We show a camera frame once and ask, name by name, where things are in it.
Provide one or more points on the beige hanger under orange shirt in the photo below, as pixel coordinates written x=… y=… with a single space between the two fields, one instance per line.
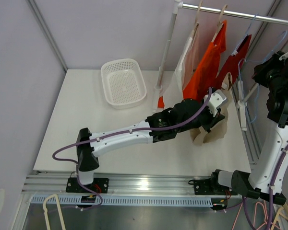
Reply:
x=219 y=24

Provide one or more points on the beige t shirt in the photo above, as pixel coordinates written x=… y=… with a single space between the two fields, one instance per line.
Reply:
x=199 y=136

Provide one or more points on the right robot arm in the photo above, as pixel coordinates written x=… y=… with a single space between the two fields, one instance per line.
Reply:
x=265 y=180

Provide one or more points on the dark red t shirt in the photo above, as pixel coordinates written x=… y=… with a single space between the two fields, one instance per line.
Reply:
x=231 y=64

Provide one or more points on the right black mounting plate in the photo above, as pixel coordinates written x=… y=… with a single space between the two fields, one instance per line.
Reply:
x=209 y=187

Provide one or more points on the white t shirt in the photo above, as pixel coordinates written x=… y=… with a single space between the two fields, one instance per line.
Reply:
x=186 y=65

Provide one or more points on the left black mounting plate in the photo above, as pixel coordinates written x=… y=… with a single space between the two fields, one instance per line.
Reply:
x=99 y=185

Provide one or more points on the white clothes rack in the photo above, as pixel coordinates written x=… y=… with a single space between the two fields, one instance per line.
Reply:
x=178 y=4

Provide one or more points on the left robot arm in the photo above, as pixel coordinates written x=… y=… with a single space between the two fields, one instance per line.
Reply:
x=165 y=125

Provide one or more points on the orange t shirt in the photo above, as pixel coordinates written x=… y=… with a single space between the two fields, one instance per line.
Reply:
x=204 y=76

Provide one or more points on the beige hanger under white shirt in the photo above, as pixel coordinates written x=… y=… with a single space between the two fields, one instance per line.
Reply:
x=198 y=16

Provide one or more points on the black mounting plate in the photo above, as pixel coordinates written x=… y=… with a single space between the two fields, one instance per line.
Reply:
x=99 y=185
x=209 y=187

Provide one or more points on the white perforated plastic basket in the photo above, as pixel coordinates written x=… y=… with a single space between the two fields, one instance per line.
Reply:
x=123 y=83

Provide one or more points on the beige hanger on floor right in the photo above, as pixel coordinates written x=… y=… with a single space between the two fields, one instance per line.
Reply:
x=280 y=221

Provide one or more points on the white slotted cable duct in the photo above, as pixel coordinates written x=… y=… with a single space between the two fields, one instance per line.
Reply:
x=136 y=201

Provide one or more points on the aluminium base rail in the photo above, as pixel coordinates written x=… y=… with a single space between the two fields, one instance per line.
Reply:
x=119 y=184

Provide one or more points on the pink hanger on floor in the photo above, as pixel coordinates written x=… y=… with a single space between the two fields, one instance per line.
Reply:
x=259 y=218

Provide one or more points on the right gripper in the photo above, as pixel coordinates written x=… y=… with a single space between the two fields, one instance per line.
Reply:
x=261 y=70

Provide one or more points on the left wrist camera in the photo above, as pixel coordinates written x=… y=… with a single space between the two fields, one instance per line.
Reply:
x=217 y=99

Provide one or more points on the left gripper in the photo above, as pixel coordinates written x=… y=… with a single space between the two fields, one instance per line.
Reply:
x=212 y=120

